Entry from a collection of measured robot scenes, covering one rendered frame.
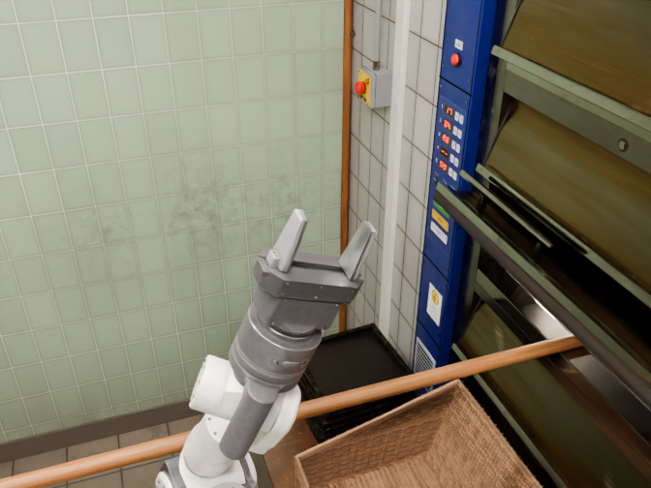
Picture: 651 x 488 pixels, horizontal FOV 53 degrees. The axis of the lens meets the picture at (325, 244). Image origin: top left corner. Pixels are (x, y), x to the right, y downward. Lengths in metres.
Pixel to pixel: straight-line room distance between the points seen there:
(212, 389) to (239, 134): 1.56
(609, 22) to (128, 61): 1.40
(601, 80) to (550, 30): 0.18
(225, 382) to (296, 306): 0.14
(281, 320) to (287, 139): 1.65
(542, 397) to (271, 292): 1.00
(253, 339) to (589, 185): 0.77
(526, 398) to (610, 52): 0.79
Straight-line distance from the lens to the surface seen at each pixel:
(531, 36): 1.36
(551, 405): 1.54
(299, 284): 0.65
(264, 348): 0.70
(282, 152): 2.31
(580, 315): 1.12
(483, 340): 1.70
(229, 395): 0.76
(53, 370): 2.67
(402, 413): 1.79
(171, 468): 0.99
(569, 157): 1.32
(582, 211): 1.27
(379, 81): 1.94
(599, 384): 1.40
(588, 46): 1.24
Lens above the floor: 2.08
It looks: 32 degrees down
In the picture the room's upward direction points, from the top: straight up
